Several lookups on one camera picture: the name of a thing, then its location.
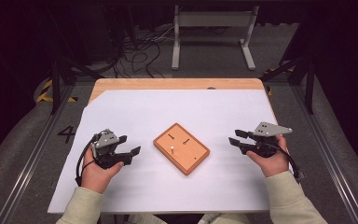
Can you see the white paper sheet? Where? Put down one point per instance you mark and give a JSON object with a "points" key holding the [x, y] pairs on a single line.
{"points": [[167, 105]]}

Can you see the yellow black hazard tape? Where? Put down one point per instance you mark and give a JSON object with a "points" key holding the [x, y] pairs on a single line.
{"points": [[45, 97], [270, 90]]}

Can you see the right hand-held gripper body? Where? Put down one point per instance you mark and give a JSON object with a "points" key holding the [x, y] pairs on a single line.
{"points": [[268, 129]]}

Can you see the black metal stand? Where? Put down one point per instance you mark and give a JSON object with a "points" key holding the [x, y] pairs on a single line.
{"points": [[309, 84], [56, 84]]}

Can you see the wooden photo frame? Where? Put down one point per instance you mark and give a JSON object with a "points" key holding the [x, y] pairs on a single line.
{"points": [[188, 155]]}

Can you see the aluminium floor rail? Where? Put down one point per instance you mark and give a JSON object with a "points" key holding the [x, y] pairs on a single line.
{"points": [[329, 161], [28, 174]]}

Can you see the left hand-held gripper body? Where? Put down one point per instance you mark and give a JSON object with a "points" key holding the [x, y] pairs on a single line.
{"points": [[105, 140]]}

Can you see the person's left hand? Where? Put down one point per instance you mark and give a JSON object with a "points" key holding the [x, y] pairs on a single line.
{"points": [[94, 177]]}

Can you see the white metal stand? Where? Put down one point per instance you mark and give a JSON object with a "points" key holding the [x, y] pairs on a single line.
{"points": [[213, 19]]}

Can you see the person's right hand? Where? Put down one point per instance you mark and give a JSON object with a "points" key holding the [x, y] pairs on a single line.
{"points": [[275, 165]]}

